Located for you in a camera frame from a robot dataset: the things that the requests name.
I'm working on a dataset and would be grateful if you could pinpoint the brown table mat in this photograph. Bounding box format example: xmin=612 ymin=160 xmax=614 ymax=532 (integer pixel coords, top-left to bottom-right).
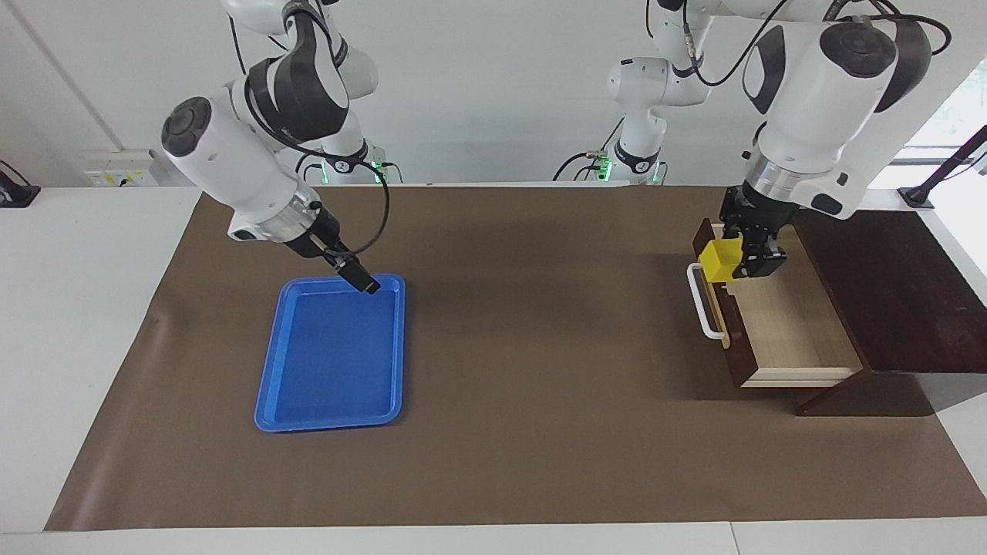
xmin=44 ymin=185 xmax=987 ymax=532

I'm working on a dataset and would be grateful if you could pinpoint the black left base cable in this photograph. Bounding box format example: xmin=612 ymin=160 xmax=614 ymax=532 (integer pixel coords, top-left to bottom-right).
xmin=552 ymin=116 xmax=625 ymax=183

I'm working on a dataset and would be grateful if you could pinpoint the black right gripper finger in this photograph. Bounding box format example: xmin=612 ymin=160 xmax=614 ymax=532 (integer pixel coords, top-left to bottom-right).
xmin=332 ymin=254 xmax=378 ymax=296
xmin=342 ymin=250 xmax=382 ymax=293

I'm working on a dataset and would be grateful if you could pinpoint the yellow cube block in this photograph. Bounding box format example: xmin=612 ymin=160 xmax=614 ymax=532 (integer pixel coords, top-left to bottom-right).
xmin=698 ymin=237 xmax=743 ymax=284

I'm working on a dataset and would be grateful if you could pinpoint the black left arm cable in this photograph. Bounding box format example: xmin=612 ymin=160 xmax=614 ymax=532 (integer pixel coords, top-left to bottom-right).
xmin=679 ymin=0 xmax=952 ymax=87

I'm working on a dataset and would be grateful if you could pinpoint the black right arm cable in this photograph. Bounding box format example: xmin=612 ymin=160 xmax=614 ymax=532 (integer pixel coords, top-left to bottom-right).
xmin=296 ymin=148 xmax=392 ymax=272

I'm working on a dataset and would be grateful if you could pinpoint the black right base cable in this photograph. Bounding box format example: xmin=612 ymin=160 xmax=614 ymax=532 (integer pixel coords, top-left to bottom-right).
xmin=293 ymin=151 xmax=325 ymax=186

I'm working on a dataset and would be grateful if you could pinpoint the wooden drawer with white handle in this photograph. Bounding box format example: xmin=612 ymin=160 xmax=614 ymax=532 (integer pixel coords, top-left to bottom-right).
xmin=686 ymin=217 xmax=864 ymax=389

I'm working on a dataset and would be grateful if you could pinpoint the blue plastic tray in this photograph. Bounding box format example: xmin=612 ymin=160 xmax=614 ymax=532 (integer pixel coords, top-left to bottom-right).
xmin=254 ymin=274 xmax=406 ymax=433

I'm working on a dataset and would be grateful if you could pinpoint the dark wooden cabinet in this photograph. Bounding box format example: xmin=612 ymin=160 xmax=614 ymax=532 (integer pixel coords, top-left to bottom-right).
xmin=793 ymin=208 xmax=987 ymax=418

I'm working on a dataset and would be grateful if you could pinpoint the black base cable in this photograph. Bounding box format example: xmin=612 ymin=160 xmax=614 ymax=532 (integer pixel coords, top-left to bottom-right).
xmin=293 ymin=151 xmax=325 ymax=186
xmin=552 ymin=116 xmax=625 ymax=183

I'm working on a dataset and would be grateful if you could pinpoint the black camera stand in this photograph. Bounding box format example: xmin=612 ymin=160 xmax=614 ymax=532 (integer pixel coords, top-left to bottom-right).
xmin=898 ymin=123 xmax=987 ymax=210

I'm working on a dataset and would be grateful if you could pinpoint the white wall socket strip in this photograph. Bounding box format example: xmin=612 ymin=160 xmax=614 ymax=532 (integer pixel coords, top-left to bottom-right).
xmin=83 ymin=149 xmax=167 ymax=188

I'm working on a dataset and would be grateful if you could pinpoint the black table clamp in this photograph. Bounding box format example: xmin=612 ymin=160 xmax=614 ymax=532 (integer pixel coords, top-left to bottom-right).
xmin=0 ymin=160 xmax=42 ymax=208

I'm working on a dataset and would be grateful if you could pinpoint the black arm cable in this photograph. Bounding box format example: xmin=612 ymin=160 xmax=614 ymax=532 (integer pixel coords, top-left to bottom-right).
xmin=296 ymin=148 xmax=392 ymax=272
xmin=679 ymin=0 xmax=952 ymax=87

